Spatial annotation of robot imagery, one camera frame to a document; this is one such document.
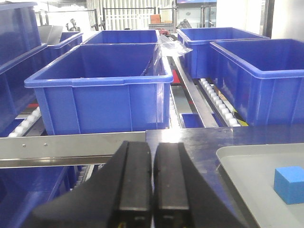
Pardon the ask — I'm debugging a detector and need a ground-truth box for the white roller track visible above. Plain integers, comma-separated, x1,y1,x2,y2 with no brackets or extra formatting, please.
8,106,41,138
197,78,241,127

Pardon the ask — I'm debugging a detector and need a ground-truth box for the blue bin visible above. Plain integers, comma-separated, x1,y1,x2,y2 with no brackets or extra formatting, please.
25,43,173,135
210,39,304,126
0,2,47,131
176,27,271,79
46,31,83,62
82,29,160,44

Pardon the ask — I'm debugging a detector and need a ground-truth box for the steel divider rail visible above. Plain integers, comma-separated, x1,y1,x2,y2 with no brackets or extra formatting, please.
172,57,219,128

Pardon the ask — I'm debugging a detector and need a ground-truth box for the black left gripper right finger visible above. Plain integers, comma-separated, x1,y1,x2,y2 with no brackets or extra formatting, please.
153,143,244,228

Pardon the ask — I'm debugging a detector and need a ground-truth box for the steel shelf front rail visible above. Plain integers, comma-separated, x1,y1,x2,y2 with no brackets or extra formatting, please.
0,132,145,168

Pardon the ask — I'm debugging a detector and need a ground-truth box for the blue bin far rear left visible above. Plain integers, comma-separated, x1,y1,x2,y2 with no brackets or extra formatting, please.
46,31,83,62

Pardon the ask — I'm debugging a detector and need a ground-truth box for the blue foam cube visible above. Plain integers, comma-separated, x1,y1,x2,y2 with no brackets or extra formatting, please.
274,166,304,205

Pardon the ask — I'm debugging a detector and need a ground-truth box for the white roller track left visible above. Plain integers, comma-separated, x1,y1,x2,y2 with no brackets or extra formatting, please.
8,106,41,138

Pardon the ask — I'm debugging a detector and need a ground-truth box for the clear plastic bag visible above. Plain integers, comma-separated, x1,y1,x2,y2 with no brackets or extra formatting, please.
141,35,193,76

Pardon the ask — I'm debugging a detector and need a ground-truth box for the blue bin front right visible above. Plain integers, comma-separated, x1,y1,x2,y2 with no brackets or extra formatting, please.
210,39,304,126

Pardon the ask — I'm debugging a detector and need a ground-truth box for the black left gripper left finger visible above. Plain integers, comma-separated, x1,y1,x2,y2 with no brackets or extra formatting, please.
22,141,152,228

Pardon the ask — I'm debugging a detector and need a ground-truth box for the grey metal tray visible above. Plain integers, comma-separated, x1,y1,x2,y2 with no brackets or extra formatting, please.
216,143,304,228

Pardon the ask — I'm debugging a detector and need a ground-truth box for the blue bin rear right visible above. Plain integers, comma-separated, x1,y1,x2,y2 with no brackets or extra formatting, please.
176,27,271,79

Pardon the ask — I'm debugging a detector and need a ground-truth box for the blue bin lower shelf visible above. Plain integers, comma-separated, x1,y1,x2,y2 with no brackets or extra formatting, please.
0,166,79,228

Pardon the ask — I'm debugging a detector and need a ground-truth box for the blue bin front left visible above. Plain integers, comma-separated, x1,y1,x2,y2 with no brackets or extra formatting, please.
25,43,173,135

